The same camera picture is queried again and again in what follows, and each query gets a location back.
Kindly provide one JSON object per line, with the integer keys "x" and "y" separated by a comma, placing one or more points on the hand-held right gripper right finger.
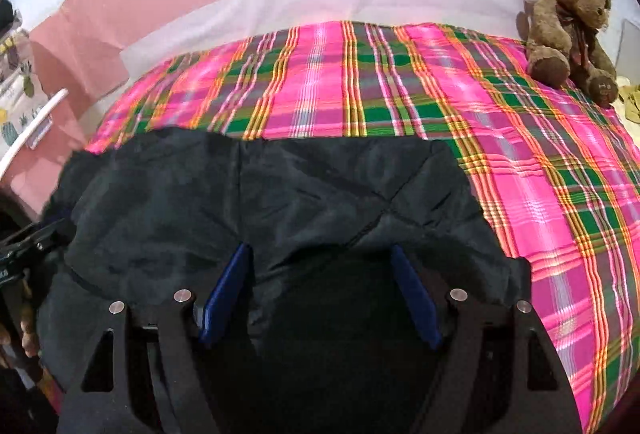
{"x": 412, "y": 294}

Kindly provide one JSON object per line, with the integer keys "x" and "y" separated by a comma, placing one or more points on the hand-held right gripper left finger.
{"x": 225, "y": 294}

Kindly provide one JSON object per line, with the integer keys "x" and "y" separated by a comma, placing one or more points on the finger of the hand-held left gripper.
{"x": 42, "y": 234}

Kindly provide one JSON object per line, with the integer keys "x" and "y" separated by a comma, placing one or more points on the black puffer jacket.
{"x": 300, "y": 194}

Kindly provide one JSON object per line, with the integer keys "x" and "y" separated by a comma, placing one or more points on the person's left hand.
{"x": 30, "y": 334}

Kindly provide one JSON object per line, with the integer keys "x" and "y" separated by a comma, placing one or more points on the pineapple print cloth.
{"x": 15, "y": 79}

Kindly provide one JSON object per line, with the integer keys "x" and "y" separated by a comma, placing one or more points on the pink plaid blanket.
{"x": 375, "y": 79}

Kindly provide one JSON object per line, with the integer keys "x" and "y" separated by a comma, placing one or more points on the black cloth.
{"x": 5, "y": 14}

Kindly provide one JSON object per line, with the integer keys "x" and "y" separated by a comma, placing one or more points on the yellow cloth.
{"x": 631, "y": 104}

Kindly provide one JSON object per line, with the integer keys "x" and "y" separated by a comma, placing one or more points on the brown teddy bear santa hat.
{"x": 565, "y": 14}

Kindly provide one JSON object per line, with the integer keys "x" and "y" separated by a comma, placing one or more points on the white board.
{"x": 631, "y": 49}

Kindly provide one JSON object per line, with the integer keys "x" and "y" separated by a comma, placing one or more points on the white rail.
{"x": 35, "y": 124}

